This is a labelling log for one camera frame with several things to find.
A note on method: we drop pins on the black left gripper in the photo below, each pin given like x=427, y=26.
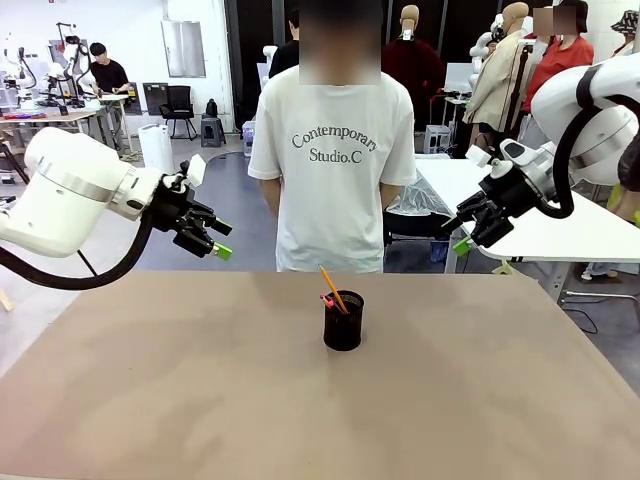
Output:
x=172, y=205

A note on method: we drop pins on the pale green plastic piece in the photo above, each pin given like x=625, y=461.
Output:
x=505, y=268

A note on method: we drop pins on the white lab robot arm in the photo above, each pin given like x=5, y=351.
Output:
x=481, y=50
x=270, y=54
x=15, y=65

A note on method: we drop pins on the grey metal wall panel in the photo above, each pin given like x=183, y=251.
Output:
x=183, y=49

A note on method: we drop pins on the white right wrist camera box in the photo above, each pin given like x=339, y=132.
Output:
x=478, y=157

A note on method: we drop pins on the person in red shirt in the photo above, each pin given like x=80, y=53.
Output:
x=562, y=60

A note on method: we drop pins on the white storage cube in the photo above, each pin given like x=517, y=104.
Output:
x=438, y=138

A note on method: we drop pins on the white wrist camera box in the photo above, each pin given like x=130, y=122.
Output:
x=478, y=157
x=196, y=170

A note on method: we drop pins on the small black bag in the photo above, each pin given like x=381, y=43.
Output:
x=212, y=107

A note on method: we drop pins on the white lab worktable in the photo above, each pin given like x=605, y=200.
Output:
x=114, y=100

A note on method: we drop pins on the mannequin in beige coat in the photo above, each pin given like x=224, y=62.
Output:
x=495, y=80

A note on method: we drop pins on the person's left forearm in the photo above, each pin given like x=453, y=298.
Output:
x=390, y=193

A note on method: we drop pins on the clear plastic sheet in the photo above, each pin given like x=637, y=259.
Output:
x=415, y=197

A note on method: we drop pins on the person in black T-shirt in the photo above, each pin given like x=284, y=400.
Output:
x=110, y=75

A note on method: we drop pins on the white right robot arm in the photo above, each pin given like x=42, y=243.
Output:
x=547, y=100

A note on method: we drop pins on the black step stool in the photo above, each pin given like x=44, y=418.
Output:
x=213, y=131

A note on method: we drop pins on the wooden board end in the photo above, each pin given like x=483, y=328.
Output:
x=5, y=300

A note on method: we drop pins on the person's right forearm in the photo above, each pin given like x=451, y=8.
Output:
x=270, y=194

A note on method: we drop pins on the black tripod leg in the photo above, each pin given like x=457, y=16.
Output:
x=89, y=265

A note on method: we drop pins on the yellow pencil pink eraser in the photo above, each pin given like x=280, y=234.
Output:
x=323, y=298
x=330, y=286

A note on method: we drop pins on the white air purifier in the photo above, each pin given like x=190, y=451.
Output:
x=156, y=147

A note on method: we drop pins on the patterned bucket hat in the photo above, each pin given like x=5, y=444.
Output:
x=627, y=25

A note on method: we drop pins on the black mesh pen holder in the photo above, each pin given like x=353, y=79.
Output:
x=342, y=330

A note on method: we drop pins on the mannequin in dark red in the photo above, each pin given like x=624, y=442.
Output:
x=412, y=75

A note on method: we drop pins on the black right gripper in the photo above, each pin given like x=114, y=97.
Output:
x=507, y=192

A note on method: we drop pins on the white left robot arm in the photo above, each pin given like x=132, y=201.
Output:
x=65, y=200

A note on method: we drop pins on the person in black clothes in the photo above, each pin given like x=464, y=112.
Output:
x=286, y=50

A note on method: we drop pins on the person in white T-shirt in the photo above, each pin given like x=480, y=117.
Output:
x=330, y=200

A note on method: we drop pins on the computer case with lights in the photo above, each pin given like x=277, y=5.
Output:
x=248, y=137

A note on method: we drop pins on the black office chair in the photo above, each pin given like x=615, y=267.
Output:
x=178, y=107

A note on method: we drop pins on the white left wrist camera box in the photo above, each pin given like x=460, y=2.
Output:
x=196, y=170

